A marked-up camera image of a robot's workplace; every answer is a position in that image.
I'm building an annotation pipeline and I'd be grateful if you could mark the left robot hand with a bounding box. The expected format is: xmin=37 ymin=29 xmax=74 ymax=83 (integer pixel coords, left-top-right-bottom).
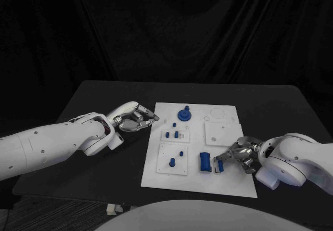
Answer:
xmin=106 ymin=101 xmax=161 ymax=132

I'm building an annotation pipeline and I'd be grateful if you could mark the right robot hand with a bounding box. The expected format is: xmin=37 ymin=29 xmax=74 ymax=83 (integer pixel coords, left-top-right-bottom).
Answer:
xmin=214 ymin=136 xmax=267 ymax=174

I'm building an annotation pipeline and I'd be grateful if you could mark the white task board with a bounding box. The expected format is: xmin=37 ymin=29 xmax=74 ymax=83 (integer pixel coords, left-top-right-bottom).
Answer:
xmin=141 ymin=102 xmax=259 ymax=199

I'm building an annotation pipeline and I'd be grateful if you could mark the large blue block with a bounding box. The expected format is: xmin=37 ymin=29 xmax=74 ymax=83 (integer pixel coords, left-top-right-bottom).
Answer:
xmin=200 ymin=152 xmax=213 ymax=172

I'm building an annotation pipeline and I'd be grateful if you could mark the blue gear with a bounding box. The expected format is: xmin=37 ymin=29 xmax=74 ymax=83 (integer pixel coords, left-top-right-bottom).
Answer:
xmin=178 ymin=105 xmax=194 ymax=122

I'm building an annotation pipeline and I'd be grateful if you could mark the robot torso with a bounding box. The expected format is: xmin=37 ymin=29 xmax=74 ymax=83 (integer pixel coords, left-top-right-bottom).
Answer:
xmin=94 ymin=199 xmax=312 ymax=231

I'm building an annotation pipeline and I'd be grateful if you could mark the small white block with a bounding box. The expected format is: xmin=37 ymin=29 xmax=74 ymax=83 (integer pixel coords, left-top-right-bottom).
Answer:
xmin=106 ymin=204 xmax=125 ymax=215

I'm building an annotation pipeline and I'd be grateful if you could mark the white cable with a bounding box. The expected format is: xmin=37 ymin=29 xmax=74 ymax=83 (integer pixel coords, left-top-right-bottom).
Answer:
xmin=68 ymin=114 xmax=89 ymax=123

